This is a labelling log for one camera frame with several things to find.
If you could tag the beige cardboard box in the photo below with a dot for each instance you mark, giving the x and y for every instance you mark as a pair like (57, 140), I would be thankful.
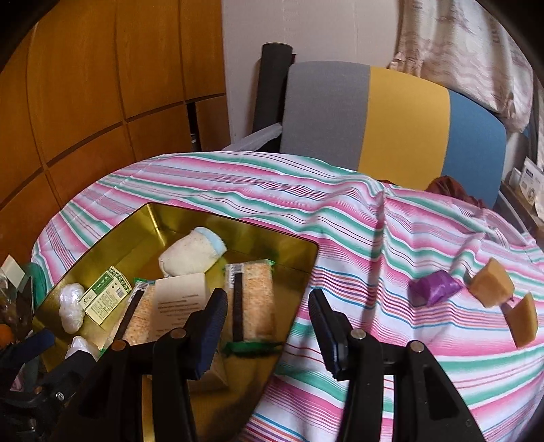
(178, 297)

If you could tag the cream sock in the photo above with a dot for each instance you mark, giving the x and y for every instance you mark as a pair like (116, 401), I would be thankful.
(187, 257)

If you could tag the orange soap bar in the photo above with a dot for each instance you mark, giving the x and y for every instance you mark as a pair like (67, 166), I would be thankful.
(491, 284)
(525, 318)

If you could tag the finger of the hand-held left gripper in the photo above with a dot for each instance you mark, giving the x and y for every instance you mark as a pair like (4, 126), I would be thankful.
(29, 345)
(80, 362)

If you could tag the cream packet green label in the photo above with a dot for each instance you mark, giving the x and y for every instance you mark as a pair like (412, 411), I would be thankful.
(104, 297)

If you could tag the wooden wardrobe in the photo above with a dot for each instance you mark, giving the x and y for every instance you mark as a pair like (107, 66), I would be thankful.
(106, 85)

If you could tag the patterned beige curtain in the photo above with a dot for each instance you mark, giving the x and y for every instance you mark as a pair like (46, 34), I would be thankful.
(459, 42)

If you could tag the purple packet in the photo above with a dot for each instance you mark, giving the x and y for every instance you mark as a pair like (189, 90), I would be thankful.
(433, 289)

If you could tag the wooden shelf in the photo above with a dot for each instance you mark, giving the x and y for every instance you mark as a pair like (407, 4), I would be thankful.
(525, 212)

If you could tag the black rolled mat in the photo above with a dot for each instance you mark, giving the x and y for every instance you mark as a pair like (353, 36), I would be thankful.
(272, 80)

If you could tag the cream paper note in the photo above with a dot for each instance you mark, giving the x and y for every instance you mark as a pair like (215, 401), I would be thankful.
(12, 271)

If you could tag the striped pink green tablecloth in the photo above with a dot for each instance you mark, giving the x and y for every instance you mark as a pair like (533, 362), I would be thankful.
(382, 233)

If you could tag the white pearly packet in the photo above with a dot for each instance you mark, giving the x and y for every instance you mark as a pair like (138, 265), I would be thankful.
(71, 306)
(83, 346)

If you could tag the gold metal tin box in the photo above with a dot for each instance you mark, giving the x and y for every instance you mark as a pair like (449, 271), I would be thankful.
(170, 229)

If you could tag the maroon cloth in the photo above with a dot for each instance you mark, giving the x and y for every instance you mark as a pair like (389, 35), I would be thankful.
(454, 189)

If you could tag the nougat bar packet green ends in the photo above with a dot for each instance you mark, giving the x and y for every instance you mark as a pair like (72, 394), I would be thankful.
(142, 312)
(255, 297)

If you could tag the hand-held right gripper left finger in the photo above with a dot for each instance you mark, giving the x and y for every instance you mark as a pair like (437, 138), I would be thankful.
(210, 331)

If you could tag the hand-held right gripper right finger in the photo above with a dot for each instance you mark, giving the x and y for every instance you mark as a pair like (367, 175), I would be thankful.
(329, 335)

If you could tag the white printed carton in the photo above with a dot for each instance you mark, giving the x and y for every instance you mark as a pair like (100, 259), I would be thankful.
(531, 178)

